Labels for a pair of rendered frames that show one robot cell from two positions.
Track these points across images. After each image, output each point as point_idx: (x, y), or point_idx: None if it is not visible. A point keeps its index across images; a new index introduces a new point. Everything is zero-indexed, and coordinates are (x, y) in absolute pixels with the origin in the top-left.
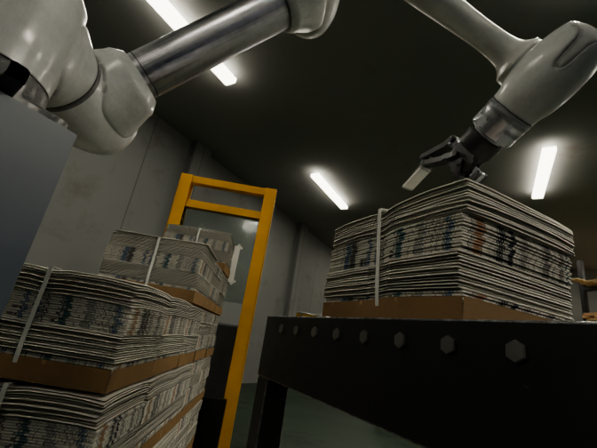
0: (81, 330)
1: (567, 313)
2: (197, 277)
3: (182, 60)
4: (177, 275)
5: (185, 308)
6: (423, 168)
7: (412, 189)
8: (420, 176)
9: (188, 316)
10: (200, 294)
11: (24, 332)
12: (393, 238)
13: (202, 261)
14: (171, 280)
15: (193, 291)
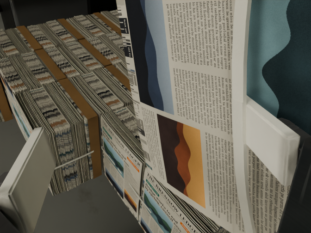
0: (225, 230)
1: None
2: (73, 124)
3: None
4: (77, 138)
5: (117, 128)
6: (28, 229)
7: (43, 131)
8: (32, 184)
9: (110, 112)
10: (77, 104)
11: None
12: None
13: (56, 130)
14: (82, 139)
15: (88, 120)
